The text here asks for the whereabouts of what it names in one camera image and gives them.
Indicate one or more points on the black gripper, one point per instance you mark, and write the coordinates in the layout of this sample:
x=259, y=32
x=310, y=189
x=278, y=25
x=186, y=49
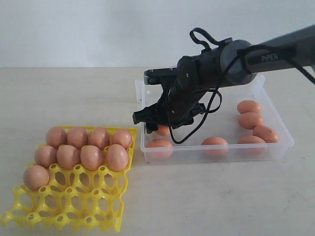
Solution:
x=176, y=107

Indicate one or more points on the brown egg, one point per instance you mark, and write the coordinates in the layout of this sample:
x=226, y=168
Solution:
x=163, y=130
x=117, y=158
x=255, y=145
x=99, y=137
x=92, y=157
x=250, y=120
x=160, y=148
x=45, y=156
x=56, y=136
x=68, y=156
x=218, y=146
x=266, y=133
x=35, y=176
x=122, y=137
x=77, y=137
x=249, y=106

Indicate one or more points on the yellow plastic egg tray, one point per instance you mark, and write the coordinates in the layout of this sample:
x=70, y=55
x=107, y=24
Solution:
x=77, y=197

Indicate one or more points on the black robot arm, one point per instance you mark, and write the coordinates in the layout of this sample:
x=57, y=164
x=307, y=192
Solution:
x=220, y=64

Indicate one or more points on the clear plastic bin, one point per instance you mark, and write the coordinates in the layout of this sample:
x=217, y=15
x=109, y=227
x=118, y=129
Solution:
x=224, y=123

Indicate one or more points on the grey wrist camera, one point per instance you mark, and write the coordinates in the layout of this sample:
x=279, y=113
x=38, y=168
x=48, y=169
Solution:
x=160, y=76

